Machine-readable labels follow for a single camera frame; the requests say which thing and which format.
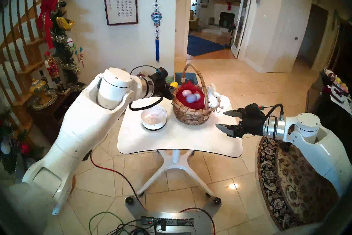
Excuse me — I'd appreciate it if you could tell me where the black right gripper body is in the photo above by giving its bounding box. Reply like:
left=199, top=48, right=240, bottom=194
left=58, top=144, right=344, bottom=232
left=238, top=104, right=266, bottom=138

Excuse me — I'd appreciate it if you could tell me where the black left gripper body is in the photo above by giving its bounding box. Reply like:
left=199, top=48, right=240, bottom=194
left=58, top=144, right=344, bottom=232
left=151, top=73, right=174, bottom=100

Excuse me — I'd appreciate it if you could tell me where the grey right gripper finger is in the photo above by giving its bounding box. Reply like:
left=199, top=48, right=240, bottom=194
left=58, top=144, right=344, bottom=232
left=215, top=123, right=240, bottom=138
left=223, top=109, right=244, bottom=120

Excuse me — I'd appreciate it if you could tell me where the grey left shoulder housing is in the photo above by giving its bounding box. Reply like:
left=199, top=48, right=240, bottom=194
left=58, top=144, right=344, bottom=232
left=0, top=182, right=55, bottom=235

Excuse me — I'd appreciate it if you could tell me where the pastel plastic egg pile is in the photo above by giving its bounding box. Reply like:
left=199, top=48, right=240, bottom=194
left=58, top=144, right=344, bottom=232
left=335, top=77, right=350, bottom=92

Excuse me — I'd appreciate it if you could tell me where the red tulle fabric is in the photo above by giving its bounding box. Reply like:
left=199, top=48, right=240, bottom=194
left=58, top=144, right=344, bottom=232
left=176, top=81, right=206, bottom=110

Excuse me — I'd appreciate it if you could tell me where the large white plush bunny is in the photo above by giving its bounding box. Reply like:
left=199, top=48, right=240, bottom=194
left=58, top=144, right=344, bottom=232
left=208, top=93, right=224, bottom=109

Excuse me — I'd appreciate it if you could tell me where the blue storage box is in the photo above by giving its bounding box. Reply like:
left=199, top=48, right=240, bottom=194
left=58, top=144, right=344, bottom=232
left=175, top=72, right=199, bottom=89

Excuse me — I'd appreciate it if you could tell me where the white bowl with black base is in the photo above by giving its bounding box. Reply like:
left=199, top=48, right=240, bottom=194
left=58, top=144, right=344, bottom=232
left=141, top=106, right=167, bottom=131

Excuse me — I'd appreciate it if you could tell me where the blue floor rug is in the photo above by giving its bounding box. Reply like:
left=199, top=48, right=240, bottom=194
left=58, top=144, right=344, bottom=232
left=187, top=34, right=229, bottom=57

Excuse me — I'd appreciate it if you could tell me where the white fur rug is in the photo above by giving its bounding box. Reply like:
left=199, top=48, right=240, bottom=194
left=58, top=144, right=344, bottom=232
left=202, top=27, right=224, bottom=35

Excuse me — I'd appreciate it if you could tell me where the vase pendant with blue tassel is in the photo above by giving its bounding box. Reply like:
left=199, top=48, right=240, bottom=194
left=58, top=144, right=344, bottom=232
left=150, top=0, right=163, bottom=63

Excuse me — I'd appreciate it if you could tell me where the beige armchair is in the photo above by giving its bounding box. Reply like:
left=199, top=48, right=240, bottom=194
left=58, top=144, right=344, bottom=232
left=189, top=10, right=200, bottom=31

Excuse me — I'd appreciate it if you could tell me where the round oriental rug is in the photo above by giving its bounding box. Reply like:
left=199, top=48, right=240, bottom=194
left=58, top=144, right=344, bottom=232
left=257, top=124, right=341, bottom=231

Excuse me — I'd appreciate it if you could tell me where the red santa hat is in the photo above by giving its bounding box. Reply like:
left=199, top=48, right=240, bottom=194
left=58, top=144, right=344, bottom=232
left=320, top=85, right=343, bottom=97

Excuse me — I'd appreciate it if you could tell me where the black fireplace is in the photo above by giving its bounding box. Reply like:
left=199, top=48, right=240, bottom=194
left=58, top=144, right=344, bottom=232
left=219, top=12, right=236, bottom=28

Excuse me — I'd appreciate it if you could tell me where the white french door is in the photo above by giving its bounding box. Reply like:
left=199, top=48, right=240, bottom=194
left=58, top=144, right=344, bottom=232
left=230, top=0, right=255, bottom=59

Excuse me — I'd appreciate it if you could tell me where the green christmas garland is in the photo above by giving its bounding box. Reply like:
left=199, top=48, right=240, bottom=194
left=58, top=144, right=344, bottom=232
left=0, top=0, right=88, bottom=176

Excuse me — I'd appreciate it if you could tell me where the white panel door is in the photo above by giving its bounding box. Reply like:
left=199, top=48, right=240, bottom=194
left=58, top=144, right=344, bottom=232
left=275, top=0, right=310, bottom=72

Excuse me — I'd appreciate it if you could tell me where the black power strip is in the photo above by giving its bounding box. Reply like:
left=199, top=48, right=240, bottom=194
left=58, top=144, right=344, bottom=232
left=140, top=217, right=194, bottom=226

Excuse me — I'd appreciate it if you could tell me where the red nutcracker figure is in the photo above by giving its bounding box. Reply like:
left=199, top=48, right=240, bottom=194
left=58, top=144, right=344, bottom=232
left=43, top=51, right=64, bottom=92

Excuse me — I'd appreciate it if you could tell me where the brass plate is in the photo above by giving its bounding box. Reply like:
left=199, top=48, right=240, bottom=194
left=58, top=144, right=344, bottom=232
left=31, top=90, right=59, bottom=111

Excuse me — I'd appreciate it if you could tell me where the dark wooden side table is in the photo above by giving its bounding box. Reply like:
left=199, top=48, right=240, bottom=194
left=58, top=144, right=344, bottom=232
left=26, top=89, right=83, bottom=144

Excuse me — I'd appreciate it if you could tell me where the gold ingot ornament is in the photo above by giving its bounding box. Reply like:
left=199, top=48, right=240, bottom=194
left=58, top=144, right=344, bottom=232
left=56, top=17, right=75, bottom=31

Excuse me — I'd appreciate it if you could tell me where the small black nutcracker figure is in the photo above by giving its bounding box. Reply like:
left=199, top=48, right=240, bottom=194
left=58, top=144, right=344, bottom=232
left=38, top=70, right=50, bottom=90

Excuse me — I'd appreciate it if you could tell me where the yellow ceramic vase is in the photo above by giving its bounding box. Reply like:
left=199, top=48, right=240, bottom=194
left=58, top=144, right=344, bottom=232
left=29, top=78, right=46, bottom=104

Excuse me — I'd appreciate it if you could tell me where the wooden staircase banister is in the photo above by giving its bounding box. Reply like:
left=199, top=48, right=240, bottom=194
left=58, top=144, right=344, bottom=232
left=0, top=0, right=97, bottom=144

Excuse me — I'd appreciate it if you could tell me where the red ribbon bow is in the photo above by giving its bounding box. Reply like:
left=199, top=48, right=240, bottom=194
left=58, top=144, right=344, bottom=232
left=37, top=0, right=59, bottom=49

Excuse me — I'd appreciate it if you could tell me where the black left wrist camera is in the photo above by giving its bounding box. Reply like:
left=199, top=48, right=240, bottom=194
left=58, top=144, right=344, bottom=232
left=154, top=67, right=169, bottom=80

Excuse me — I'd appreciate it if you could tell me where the wicker basket with handle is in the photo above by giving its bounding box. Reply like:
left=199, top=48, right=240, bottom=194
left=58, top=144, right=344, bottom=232
left=171, top=62, right=213, bottom=126

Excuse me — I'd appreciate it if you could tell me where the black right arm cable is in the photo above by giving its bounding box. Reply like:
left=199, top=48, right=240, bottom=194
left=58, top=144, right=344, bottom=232
left=260, top=103, right=284, bottom=121

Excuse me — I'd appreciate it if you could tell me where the white pedestal table base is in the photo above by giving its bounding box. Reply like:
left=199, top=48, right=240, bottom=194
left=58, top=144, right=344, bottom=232
left=137, top=150, right=214, bottom=197

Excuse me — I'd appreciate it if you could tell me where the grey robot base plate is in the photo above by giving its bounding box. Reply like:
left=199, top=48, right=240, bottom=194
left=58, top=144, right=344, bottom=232
left=125, top=196, right=222, bottom=235

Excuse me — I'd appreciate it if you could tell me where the green cable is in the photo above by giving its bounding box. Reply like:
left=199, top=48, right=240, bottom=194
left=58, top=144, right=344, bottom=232
left=89, top=211, right=130, bottom=235

